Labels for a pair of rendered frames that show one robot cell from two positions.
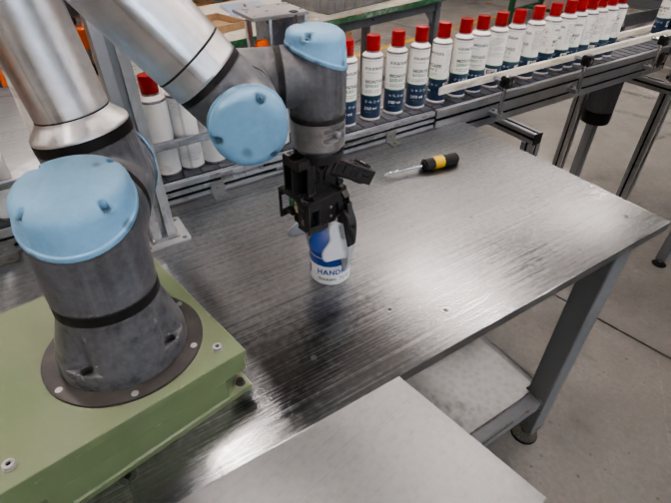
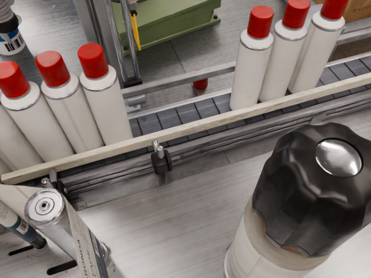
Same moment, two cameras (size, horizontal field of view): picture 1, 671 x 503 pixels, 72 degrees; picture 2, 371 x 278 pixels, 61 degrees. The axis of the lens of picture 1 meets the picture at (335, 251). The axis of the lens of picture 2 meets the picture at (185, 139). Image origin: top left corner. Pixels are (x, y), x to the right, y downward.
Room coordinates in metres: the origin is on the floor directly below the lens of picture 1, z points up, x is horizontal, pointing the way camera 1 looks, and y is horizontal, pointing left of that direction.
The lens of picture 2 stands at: (1.14, 0.60, 1.35)
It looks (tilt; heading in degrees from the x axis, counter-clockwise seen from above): 55 degrees down; 194
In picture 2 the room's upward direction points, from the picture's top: 1 degrees counter-clockwise
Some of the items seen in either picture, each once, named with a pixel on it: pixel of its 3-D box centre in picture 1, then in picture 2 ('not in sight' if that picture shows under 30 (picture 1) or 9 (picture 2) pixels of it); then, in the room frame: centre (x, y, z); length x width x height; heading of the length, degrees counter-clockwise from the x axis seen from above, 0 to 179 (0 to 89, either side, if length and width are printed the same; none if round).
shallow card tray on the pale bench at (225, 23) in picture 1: (204, 26); not in sight; (2.41, 0.63, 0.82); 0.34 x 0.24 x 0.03; 138
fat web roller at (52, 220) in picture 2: not in sight; (73, 236); (1.06, 0.43, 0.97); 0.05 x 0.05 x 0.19
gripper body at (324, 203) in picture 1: (315, 185); not in sight; (0.60, 0.03, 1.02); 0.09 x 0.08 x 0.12; 132
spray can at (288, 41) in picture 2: not in sight; (282, 57); (0.69, 0.66, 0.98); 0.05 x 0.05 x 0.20
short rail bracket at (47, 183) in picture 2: not in sight; (58, 188); (0.97, 0.34, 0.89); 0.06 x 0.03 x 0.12; 32
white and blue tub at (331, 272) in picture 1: (330, 256); (5, 35); (0.61, 0.01, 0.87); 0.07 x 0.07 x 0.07
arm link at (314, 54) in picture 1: (314, 74); not in sight; (0.60, 0.03, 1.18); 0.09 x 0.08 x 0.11; 104
